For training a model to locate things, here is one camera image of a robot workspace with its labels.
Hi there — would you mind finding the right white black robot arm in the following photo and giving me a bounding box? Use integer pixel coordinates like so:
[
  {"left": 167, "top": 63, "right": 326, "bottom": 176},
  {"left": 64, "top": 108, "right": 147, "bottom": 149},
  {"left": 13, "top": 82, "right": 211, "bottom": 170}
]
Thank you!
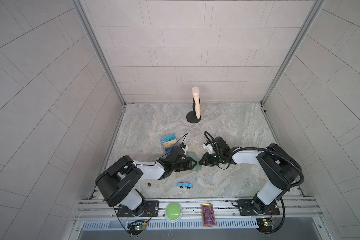
[{"left": 199, "top": 137, "right": 305, "bottom": 208}]

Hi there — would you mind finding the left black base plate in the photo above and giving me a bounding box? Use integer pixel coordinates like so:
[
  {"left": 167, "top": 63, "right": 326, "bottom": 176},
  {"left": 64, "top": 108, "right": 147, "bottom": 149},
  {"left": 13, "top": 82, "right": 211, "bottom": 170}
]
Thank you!
[{"left": 117, "top": 201, "right": 160, "bottom": 218}]

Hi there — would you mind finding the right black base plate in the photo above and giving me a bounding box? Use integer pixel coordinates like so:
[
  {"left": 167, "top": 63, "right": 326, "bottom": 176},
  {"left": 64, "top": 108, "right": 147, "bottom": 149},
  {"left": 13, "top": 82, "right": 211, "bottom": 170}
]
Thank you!
[{"left": 232, "top": 199, "right": 281, "bottom": 216}]

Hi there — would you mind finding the thin black camera cable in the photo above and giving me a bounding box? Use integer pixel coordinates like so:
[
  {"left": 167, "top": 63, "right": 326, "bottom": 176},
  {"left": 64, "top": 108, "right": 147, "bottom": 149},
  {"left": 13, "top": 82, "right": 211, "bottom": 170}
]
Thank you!
[{"left": 160, "top": 133, "right": 189, "bottom": 160}]

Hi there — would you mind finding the right green circuit board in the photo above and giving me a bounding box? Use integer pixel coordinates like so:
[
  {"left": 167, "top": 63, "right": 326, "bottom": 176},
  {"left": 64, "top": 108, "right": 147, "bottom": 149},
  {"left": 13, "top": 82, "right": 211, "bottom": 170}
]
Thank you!
[{"left": 256, "top": 218, "right": 275, "bottom": 232}]

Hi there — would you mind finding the teal card in stand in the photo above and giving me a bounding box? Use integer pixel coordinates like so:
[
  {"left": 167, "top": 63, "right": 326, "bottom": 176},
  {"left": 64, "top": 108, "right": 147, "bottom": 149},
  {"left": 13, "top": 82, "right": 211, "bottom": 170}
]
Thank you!
[{"left": 161, "top": 134, "right": 177, "bottom": 144}]

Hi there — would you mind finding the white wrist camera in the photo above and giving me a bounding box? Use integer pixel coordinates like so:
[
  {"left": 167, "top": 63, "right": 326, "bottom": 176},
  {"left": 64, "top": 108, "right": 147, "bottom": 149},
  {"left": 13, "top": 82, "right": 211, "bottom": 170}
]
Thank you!
[
  {"left": 180, "top": 143, "right": 189, "bottom": 152},
  {"left": 202, "top": 142, "right": 215, "bottom": 155}
]

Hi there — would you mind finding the blue toy car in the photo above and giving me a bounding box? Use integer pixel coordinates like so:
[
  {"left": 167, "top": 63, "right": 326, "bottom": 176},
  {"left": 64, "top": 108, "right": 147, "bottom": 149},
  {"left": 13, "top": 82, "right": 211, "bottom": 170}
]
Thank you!
[{"left": 178, "top": 182, "right": 193, "bottom": 189}]

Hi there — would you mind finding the gold card in stand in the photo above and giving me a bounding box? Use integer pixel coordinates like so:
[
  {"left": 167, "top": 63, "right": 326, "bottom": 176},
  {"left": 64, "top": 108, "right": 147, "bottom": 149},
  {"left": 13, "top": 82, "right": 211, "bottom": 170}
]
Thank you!
[{"left": 163, "top": 139, "right": 178, "bottom": 149}]

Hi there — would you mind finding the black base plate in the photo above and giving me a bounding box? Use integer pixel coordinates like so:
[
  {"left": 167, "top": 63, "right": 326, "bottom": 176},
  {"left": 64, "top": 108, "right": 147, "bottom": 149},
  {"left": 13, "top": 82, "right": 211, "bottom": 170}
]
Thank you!
[
  {"left": 232, "top": 199, "right": 281, "bottom": 216},
  {"left": 117, "top": 201, "right": 160, "bottom": 218}
]

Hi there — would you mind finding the purple patterned card box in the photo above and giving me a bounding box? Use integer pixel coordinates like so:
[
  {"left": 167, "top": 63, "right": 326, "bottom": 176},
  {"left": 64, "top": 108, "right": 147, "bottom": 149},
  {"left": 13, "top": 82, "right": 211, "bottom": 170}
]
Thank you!
[{"left": 201, "top": 204, "right": 216, "bottom": 228}]

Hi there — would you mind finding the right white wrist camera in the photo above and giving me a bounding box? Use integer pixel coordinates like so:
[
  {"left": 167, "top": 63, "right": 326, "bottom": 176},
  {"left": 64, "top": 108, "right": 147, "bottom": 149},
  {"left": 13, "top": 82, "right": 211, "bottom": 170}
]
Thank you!
[{"left": 202, "top": 142, "right": 215, "bottom": 155}]

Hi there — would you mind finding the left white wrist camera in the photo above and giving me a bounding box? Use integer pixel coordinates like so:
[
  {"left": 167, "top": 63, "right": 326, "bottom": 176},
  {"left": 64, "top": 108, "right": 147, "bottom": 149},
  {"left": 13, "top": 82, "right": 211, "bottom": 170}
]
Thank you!
[{"left": 180, "top": 143, "right": 189, "bottom": 152}]

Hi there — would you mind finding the left green circuit board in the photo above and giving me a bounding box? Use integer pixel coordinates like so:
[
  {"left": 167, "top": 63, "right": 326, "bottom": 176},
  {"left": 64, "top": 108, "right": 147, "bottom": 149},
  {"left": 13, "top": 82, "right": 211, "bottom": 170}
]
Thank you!
[{"left": 128, "top": 220, "right": 149, "bottom": 231}]

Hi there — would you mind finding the green circuit board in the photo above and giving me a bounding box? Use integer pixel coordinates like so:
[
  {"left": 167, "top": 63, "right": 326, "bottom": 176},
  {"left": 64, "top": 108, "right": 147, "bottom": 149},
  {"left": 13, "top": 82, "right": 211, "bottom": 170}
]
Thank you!
[
  {"left": 256, "top": 218, "right": 275, "bottom": 232},
  {"left": 128, "top": 220, "right": 149, "bottom": 231}
]

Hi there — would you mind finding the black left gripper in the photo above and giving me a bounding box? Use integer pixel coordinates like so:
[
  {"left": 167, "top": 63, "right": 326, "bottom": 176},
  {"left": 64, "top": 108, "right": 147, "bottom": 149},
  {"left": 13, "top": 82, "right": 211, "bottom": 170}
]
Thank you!
[{"left": 170, "top": 158, "right": 199, "bottom": 172}]

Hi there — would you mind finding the black corrugated cable conduit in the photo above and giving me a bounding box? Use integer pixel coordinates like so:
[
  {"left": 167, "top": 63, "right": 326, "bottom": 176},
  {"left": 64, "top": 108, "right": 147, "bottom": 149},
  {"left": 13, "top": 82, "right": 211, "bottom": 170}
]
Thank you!
[{"left": 203, "top": 131, "right": 305, "bottom": 234}]

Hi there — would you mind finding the black round microphone stand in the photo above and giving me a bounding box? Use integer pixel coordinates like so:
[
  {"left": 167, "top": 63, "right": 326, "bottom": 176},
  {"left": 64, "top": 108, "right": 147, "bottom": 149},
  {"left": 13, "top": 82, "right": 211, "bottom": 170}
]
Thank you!
[{"left": 186, "top": 100, "right": 201, "bottom": 124}]

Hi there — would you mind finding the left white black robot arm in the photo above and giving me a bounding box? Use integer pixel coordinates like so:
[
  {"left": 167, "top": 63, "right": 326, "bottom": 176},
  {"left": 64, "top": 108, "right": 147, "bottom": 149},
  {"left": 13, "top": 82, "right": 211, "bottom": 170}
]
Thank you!
[{"left": 95, "top": 145, "right": 197, "bottom": 216}]

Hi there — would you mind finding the green round button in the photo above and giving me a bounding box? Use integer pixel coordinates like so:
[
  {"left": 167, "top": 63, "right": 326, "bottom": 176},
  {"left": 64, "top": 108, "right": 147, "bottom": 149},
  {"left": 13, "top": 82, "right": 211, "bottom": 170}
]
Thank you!
[{"left": 165, "top": 202, "right": 183, "bottom": 223}]

